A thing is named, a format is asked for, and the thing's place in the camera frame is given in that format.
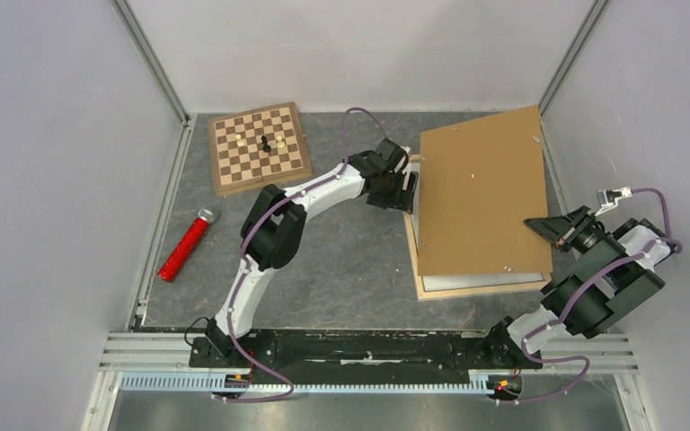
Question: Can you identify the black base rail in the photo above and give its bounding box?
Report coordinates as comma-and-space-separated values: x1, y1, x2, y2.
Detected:
190, 329, 543, 371

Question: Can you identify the red toy microphone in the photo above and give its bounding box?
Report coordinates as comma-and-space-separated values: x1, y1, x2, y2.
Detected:
157, 207, 217, 283

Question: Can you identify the wooden chessboard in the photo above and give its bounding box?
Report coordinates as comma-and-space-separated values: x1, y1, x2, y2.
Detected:
208, 101, 314, 196

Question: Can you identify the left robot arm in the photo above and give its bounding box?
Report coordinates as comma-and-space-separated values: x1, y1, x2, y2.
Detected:
206, 138, 419, 366

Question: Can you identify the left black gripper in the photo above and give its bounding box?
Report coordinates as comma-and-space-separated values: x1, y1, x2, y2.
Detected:
367, 169, 418, 216

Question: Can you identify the wooden picture frame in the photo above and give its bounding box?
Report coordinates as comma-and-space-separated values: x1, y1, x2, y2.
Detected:
403, 154, 553, 301

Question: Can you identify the printed photo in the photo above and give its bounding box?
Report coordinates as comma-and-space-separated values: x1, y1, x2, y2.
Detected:
403, 192, 552, 301

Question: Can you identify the black chess piece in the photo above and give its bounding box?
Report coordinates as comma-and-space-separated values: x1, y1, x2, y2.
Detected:
261, 136, 272, 153

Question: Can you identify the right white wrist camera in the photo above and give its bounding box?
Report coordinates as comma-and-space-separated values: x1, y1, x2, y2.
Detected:
595, 187, 633, 216

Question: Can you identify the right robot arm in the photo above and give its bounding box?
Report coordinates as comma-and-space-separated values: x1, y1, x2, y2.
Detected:
482, 207, 682, 367

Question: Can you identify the brown cardboard backing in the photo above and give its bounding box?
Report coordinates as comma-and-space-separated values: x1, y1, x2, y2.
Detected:
416, 105, 553, 276

